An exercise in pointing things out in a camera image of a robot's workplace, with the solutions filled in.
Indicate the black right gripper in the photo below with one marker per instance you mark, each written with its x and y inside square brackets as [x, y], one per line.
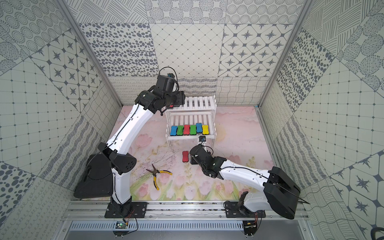
[192, 161]

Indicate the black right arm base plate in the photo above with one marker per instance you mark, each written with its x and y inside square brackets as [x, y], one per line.
[235, 210]

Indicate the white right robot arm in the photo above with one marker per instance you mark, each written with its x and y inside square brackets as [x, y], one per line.
[276, 190]

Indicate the red eraser shelf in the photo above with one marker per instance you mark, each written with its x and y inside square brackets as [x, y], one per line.
[185, 155]
[186, 130]

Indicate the green eraser lower shelf left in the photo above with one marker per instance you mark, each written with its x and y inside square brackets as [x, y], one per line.
[180, 130]

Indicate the red eraser top shelf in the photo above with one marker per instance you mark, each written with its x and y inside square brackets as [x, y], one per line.
[185, 155]

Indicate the blue eraser lower shelf right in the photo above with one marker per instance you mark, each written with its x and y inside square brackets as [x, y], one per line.
[199, 128]

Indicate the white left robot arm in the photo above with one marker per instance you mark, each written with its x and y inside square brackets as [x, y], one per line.
[116, 150]

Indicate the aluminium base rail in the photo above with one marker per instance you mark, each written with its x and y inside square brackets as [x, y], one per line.
[171, 216]

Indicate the red eraser lower shelf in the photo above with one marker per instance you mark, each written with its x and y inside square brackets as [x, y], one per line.
[186, 130]

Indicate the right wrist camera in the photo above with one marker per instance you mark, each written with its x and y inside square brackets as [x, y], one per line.
[202, 140]

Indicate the blue eraser shelf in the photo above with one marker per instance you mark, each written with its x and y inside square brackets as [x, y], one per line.
[173, 131]
[199, 128]

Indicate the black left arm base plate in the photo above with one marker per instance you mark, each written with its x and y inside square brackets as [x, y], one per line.
[133, 209]

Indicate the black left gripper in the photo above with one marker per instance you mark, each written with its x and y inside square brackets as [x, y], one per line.
[180, 98]

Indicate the green eraser lower shelf right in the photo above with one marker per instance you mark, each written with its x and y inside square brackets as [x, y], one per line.
[193, 130]

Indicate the blue eraser lower shelf left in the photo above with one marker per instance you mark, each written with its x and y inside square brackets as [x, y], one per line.
[173, 131]

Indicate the yellow eraser lower shelf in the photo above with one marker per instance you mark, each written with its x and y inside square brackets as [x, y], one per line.
[205, 130]

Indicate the white slatted two-tier shelf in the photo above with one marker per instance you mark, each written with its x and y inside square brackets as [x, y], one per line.
[195, 110]

